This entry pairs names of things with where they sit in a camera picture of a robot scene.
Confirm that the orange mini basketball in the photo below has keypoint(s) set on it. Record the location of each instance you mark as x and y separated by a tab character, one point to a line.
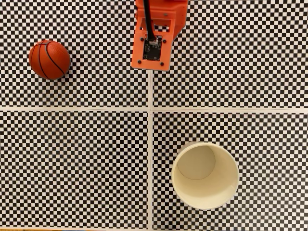
49	60

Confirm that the cream paper cup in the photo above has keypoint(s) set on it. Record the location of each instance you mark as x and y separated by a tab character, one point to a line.
207	190

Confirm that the orange camera mount with board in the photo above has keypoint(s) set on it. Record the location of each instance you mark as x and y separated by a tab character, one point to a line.
139	54

